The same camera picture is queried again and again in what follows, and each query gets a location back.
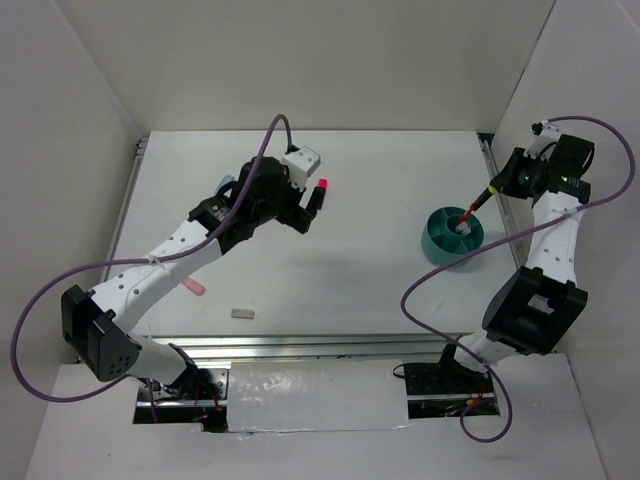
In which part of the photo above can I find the pink eraser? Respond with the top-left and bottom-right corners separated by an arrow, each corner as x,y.
181,277 -> 206,296

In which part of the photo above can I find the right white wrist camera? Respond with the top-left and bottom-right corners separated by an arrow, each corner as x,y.
525,120 -> 561,159

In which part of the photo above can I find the aluminium front rail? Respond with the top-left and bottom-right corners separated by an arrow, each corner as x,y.
77,333 -> 556,362

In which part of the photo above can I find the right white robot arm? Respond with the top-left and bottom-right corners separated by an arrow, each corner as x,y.
436,127 -> 595,392

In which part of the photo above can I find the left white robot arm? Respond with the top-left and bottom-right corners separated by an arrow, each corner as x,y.
61,147 -> 326,399

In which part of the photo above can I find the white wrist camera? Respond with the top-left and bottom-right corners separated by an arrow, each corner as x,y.
281,146 -> 321,192
525,120 -> 561,159

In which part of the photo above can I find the yellow black highlighter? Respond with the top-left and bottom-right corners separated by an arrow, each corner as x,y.
466,185 -> 497,216

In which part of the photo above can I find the teal round divided organizer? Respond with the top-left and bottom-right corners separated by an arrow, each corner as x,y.
421,206 -> 485,266

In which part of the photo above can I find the grey rectangular eraser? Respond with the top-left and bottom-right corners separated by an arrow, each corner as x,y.
230,309 -> 255,320

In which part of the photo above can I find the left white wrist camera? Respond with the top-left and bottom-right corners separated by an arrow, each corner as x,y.
281,146 -> 321,192

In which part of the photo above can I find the red gel pen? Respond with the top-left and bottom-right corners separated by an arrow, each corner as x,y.
454,214 -> 472,235

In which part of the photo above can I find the blue transparent cap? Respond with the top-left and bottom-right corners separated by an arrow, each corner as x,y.
216,175 -> 235,194

